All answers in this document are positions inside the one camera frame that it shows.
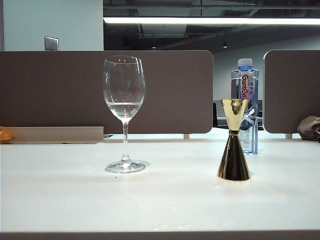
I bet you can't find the gold double cone jigger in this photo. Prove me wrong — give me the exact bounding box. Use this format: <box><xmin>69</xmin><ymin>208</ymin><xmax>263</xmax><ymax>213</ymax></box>
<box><xmin>216</xmin><ymin>98</ymin><xmax>252</xmax><ymax>181</ymax></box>

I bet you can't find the clear wine glass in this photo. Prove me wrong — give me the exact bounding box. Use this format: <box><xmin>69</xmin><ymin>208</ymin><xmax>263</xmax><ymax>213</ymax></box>
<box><xmin>102</xmin><ymin>55</ymin><xmax>148</xmax><ymax>174</ymax></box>

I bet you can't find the clear plastic water bottle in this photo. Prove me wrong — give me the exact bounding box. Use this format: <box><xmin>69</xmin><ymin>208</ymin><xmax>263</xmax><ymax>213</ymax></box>
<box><xmin>230</xmin><ymin>58</ymin><xmax>260</xmax><ymax>155</ymax></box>

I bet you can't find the brown desk partition panel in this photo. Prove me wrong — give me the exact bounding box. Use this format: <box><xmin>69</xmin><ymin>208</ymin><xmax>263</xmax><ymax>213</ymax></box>
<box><xmin>262</xmin><ymin>49</ymin><xmax>320</xmax><ymax>134</ymax></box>
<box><xmin>0</xmin><ymin>49</ymin><xmax>214</xmax><ymax>135</ymax></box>

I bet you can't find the beige flat box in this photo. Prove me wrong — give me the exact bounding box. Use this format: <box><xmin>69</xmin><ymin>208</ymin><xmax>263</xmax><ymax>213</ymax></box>
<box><xmin>0</xmin><ymin>125</ymin><xmax>105</xmax><ymax>145</ymax></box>

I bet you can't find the long ceiling light strip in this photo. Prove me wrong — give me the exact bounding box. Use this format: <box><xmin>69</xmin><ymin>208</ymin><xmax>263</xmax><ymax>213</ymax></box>
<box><xmin>102</xmin><ymin>16</ymin><xmax>320</xmax><ymax>26</ymax></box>

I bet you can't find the orange round object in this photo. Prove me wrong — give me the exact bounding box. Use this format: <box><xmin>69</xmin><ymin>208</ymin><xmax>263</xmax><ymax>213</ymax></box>
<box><xmin>0</xmin><ymin>126</ymin><xmax>15</xmax><ymax>144</ymax></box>

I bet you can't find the silver wall switch plate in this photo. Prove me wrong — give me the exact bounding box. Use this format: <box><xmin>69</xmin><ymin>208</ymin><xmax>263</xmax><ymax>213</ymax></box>
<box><xmin>44</xmin><ymin>35</ymin><xmax>60</xmax><ymax>52</ymax></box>

